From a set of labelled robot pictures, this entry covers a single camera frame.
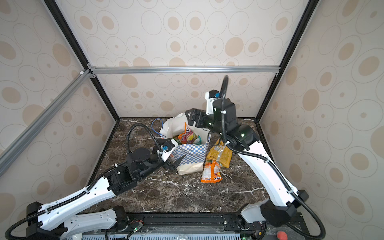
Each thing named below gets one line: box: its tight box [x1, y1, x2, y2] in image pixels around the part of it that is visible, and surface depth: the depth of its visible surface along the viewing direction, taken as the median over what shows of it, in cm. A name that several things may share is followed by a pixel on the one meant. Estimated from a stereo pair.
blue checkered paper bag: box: [159, 112, 211, 176], surface depth 85 cm
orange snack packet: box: [200, 160, 223, 184], surface depth 89 cm
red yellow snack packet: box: [178, 127, 198, 144], surface depth 99 cm
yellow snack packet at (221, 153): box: [206, 139, 233, 168], surface depth 98 cm
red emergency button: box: [276, 230, 288, 240], surface depth 70 cm
